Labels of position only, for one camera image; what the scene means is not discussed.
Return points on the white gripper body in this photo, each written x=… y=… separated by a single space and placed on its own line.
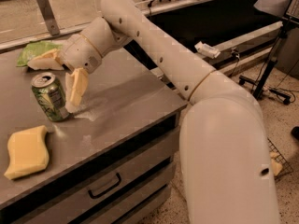
x=78 y=54

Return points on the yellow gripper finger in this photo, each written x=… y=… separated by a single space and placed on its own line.
x=75 y=86
x=49 y=60

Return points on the green soda can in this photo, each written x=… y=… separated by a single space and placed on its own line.
x=49 y=94

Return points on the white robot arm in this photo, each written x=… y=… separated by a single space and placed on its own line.
x=225 y=161

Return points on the yellow sponge in basket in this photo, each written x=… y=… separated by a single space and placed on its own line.
x=276 y=167

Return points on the green chip bag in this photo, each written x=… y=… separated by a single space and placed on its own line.
x=34 y=49

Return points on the grey drawer cabinet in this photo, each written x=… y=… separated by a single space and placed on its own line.
x=110 y=163

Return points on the black stand base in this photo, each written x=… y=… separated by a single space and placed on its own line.
x=268 y=65

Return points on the left metal railing post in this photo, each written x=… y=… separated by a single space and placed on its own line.
x=48 y=16

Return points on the black wire basket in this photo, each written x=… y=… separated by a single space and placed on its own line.
x=287 y=169

